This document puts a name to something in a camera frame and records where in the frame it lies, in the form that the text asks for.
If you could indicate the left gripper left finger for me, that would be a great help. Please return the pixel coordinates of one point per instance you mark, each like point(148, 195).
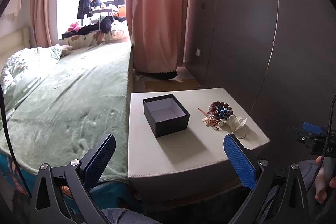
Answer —
point(95, 161)

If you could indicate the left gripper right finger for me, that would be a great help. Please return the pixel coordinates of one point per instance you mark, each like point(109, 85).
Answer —
point(244, 162)

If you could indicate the gold ornament jewelry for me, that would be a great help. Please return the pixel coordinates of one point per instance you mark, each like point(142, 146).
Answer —
point(210, 120)

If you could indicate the black jewelry box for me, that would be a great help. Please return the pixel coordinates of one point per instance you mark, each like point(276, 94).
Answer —
point(165, 115)

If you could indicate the right hand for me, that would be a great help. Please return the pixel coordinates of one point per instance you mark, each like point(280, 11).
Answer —
point(324, 180)

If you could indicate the blue jeans leg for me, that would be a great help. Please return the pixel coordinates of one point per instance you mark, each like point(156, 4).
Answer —
point(125, 216)

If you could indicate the green bed sheet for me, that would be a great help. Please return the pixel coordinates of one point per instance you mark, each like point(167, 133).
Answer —
point(84, 97)

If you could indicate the floral duvet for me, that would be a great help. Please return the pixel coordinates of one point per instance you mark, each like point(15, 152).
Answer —
point(25, 70)

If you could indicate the clothes pile on sill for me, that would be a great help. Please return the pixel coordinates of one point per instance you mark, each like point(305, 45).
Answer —
point(109, 20)

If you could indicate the beige headboard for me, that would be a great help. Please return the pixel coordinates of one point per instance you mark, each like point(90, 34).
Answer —
point(16, 41)

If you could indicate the pink left curtain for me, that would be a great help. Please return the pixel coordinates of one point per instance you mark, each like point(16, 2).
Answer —
point(42, 3)

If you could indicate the pink curtain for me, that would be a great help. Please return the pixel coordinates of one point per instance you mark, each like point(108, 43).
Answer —
point(42, 3)
point(157, 30)

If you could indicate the pink right curtain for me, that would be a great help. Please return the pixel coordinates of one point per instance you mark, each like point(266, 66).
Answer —
point(157, 30)

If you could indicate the dark wall panel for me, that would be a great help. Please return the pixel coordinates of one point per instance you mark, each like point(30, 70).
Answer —
point(276, 58)

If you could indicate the white wall socket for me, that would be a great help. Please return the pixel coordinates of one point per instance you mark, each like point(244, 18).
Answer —
point(198, 52)

